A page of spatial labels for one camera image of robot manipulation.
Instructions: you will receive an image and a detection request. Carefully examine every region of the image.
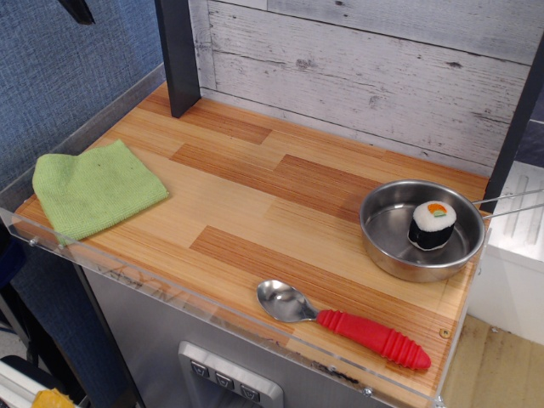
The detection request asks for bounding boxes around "dark right vertical post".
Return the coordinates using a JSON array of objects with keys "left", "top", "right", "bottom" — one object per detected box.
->
[{"left": 484, "top": 38, "right": 543, "bottom": 199}]

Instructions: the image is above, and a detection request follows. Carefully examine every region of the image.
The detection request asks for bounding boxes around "stainless steel pan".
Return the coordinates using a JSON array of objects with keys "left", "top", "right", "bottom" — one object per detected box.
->
[{"left": 359, "top": 178, "right": 544, "bottom": 284}]

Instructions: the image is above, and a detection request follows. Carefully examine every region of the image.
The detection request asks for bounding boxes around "clear acrylic front guard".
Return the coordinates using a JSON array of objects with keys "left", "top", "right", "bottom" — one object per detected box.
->
[{"left": 1, "top": 190, "right": 442, "bottom": 407}]

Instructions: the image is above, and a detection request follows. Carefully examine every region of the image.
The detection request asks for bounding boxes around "dark left vertical post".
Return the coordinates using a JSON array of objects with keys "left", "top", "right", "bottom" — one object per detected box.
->
[{"left": 155, "top": 0, "right": 201, "bottom": 118}]

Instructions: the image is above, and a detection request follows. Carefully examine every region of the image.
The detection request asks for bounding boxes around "silver control panel with buttons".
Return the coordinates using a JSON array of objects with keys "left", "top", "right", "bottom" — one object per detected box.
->
[{"left": 178, "top": 341, "right": 284, "bottom": 407}]

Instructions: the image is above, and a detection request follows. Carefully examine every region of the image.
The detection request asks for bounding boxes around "dark vertical post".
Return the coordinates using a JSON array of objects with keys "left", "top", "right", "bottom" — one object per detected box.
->
[
  {"left": 484, "top": 38, "right": 543, "bottom": 199},
  {"left": 155, "top": 0, "right": 201, "bottom": 118}
]

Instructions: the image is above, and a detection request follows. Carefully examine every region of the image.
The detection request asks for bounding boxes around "white cabinet on right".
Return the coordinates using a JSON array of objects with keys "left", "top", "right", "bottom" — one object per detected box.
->
[{"left": 467, "top": 161, "right": 543, "bottom": 344}]

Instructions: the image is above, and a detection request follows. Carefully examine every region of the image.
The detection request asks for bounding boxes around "green microfiber cloth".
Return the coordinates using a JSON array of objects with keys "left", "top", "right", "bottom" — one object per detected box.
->
[{"left": 32, "top": 140, "right": 168, "bottom": 241}]

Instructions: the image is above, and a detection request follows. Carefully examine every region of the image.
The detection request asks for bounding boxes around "plush sushi roll toy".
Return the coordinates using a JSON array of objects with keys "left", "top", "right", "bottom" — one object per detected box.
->
[{"left": 408, "top": 201, "right": 456, "bottom": 251}]

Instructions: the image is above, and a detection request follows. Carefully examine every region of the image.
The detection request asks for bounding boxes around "yellow object bottom left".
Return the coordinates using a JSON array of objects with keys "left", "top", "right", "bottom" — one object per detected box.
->
[{"left": 31, "top": 388, "right": 76, "bottom": 408}]

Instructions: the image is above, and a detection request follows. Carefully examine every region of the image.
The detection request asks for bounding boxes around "spoon with red handle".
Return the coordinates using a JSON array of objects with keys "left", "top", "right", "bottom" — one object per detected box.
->
[{"left": 257, "top": 280, "right": 432, "bottom": 370}]

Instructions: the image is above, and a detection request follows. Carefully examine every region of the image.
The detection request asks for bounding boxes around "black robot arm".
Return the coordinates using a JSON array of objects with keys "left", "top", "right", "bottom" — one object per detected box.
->
[{"left": 59, "top": 0, "right": 94, "bottom": 26}]

